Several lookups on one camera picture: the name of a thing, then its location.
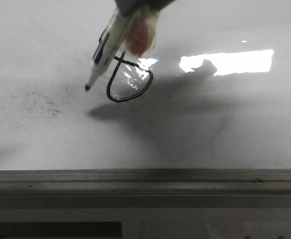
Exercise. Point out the red round magnet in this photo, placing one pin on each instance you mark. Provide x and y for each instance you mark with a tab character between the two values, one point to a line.
138	38

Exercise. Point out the white whiteboard marker pen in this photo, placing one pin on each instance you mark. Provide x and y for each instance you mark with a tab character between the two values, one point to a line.
112	39

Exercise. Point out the white whiteboard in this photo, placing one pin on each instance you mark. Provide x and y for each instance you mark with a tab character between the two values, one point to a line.
221	95

